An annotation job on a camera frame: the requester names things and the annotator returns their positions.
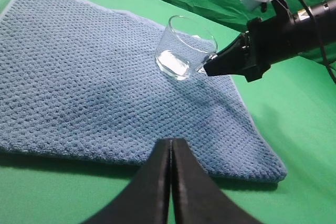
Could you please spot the transparent glass cup with handle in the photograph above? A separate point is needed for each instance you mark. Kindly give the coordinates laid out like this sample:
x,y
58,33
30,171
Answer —
x,y
185,46

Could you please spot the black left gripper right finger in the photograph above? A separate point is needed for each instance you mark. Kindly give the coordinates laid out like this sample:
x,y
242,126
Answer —
x,y
196,198

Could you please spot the blue waffle-weave towel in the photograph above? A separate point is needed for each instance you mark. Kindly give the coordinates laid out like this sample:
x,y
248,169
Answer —
x,y
79,81

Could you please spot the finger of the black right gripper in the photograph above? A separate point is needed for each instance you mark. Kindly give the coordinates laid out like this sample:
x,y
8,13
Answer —
x,y
229,60

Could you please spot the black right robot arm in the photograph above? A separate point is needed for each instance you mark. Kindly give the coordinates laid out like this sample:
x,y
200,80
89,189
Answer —
x,y
322,28

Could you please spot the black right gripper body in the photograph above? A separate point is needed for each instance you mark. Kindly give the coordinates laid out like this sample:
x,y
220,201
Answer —
x,y
275,39

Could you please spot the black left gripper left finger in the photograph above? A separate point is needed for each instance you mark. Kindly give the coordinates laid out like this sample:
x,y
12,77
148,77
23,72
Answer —
x,y
146,198

